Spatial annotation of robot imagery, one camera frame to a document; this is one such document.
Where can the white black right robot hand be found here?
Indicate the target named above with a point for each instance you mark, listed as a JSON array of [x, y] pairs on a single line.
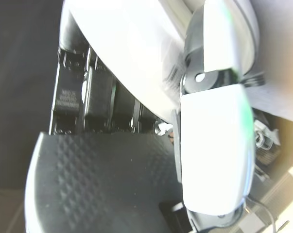
[[107, 184]]

